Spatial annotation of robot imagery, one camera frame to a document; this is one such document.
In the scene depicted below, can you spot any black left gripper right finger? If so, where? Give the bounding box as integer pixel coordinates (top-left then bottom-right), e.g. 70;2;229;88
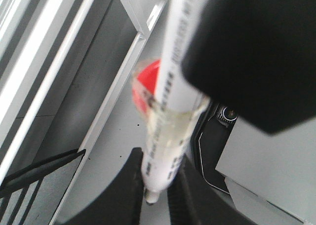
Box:
167;158;255;225

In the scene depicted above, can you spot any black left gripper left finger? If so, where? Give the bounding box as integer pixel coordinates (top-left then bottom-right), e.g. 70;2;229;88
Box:
63;148;144;225

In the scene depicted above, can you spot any white whiteboard marker pen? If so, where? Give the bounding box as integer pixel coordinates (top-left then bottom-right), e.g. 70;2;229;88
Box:
141;0;209;204

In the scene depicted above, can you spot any red round magnet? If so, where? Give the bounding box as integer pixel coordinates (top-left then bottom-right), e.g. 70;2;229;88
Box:
131;59;160;115

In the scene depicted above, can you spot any white whiteboard with aluminium frame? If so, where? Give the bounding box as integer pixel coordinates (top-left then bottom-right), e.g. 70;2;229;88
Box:
48;25;316;225

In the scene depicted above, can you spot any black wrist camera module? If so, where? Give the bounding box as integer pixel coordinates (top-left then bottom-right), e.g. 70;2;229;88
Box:
182;0;316;134

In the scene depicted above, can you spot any white metal stand frame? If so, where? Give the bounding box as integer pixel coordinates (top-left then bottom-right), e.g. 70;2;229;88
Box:
0;0;166;174

